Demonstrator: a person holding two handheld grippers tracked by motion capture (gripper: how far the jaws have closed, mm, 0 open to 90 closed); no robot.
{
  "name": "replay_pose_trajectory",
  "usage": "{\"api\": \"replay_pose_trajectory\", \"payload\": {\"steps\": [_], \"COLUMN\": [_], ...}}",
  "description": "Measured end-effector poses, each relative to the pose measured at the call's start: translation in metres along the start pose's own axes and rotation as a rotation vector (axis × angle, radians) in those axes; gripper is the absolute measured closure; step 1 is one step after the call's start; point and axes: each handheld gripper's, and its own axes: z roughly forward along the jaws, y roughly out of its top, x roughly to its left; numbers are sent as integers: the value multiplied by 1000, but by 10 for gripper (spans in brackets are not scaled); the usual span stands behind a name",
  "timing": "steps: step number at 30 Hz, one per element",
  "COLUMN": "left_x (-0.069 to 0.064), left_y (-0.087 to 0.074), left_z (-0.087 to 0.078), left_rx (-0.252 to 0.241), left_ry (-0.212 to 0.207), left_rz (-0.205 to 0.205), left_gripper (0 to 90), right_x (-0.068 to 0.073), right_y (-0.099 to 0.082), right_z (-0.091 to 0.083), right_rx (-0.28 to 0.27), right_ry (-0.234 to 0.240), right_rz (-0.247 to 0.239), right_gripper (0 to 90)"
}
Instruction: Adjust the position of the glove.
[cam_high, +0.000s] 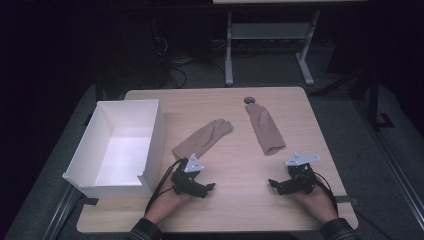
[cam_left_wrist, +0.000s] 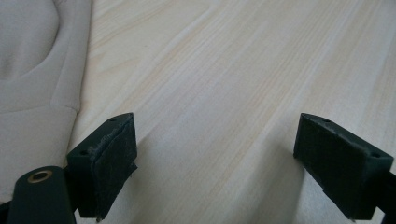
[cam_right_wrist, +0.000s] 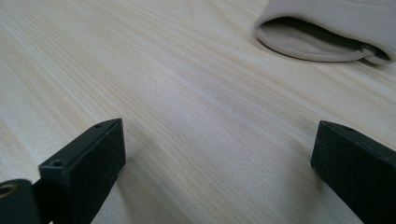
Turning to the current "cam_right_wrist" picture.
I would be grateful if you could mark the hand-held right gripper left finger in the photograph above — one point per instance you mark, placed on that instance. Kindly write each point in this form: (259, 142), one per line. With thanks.
(84, 174)

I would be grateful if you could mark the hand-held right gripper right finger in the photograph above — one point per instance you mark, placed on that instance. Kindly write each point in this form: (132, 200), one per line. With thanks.
(358, 168)

